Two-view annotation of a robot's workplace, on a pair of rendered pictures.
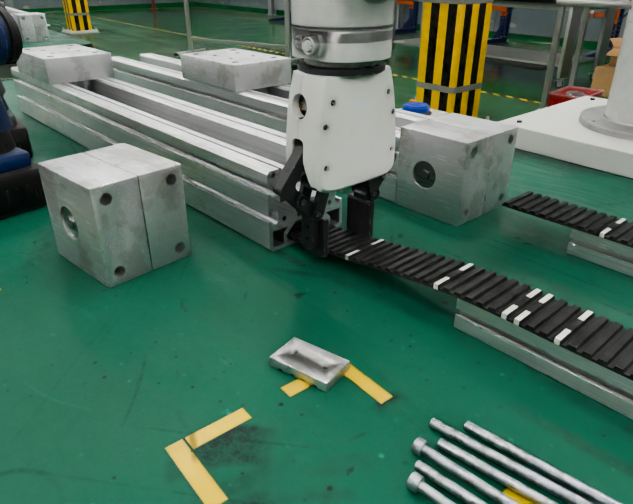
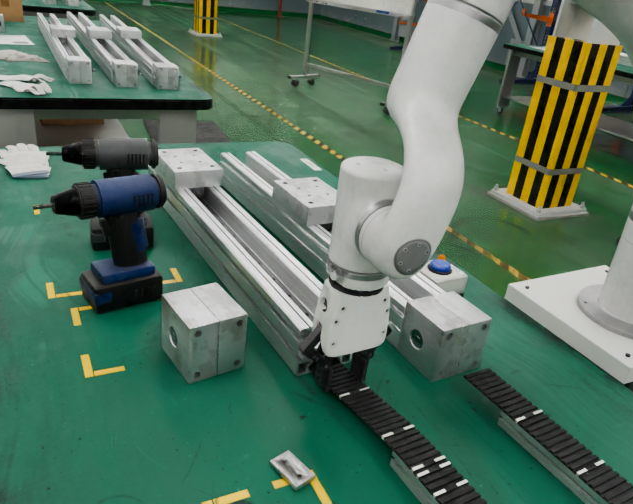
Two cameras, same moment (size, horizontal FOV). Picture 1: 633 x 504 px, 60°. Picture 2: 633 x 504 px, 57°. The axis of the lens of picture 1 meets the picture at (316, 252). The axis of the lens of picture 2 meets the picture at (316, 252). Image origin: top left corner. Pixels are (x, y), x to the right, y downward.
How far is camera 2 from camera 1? 37 cm
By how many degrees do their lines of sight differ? 8
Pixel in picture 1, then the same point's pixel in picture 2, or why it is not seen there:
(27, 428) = (134, 472)
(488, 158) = (462, 339)
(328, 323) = (313, 443)
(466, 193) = (441, 361)
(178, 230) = (238, 352)
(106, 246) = (192, 360)
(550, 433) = not seen: outside the picture
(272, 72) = not seen: hidden behind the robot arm
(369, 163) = (365, 341)
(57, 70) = (182, 179)
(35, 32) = (168, 81)
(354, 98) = (358, 306)
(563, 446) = not seen: outside the picture
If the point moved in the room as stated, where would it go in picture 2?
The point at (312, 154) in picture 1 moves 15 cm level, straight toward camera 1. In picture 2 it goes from (326, 334) to (300, 408)
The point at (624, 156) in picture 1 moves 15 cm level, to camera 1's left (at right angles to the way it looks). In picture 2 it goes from (591, 344) to (501, 326)
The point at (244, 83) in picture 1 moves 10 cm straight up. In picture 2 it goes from (314, 220) to (320, 172)
